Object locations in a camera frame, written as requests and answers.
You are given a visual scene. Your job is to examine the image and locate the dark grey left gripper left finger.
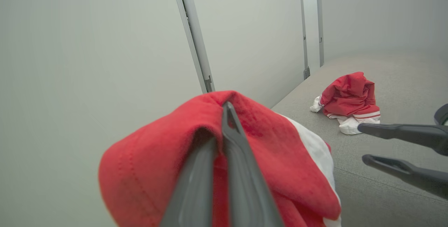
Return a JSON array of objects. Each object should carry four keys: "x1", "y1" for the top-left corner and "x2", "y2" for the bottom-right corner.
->
[{"x1": 159, "y1": 138, "x2": 218, "y2": 227}]

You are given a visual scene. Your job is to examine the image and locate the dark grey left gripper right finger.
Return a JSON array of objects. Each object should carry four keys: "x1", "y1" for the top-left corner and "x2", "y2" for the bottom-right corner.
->
[{"x1": 222, "y1": 102, "x2": 284, "y2": 227}]

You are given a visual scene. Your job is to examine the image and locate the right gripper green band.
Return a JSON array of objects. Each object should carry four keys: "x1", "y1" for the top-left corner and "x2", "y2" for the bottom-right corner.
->
[{"x1": 357, "y1": 103, "x2": 448, "y2": 200}]

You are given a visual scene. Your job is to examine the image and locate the red garment wide white stripe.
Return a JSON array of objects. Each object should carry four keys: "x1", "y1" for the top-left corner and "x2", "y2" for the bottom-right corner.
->
[{"x1": 99, "y1": 90, "x2": 342, "y2": 227}]

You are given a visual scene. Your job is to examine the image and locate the red garment striped white cuffs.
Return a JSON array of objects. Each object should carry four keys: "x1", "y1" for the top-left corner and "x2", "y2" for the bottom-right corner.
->
[{"x1": 310, "y1": 72, "x2": 381, "y2": 135}]

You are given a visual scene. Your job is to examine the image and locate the grey fabric sofa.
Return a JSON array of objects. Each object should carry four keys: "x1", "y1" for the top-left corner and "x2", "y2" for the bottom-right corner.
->
[{"x1": 271, "y1": 54, "x2": 448, "y2": 227}]

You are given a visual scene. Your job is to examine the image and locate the white partition panel grey frame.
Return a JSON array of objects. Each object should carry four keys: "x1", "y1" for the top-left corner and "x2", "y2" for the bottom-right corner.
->
[
  {"x1": 177, "y1": 0, "x2": 310, "y2": 109},
  {"x1": 314, "y1": 0, "x2": 448, "y2": 67},
  {"x1": 0, "y1": 0, "x2": 208, "y2": 227}
]

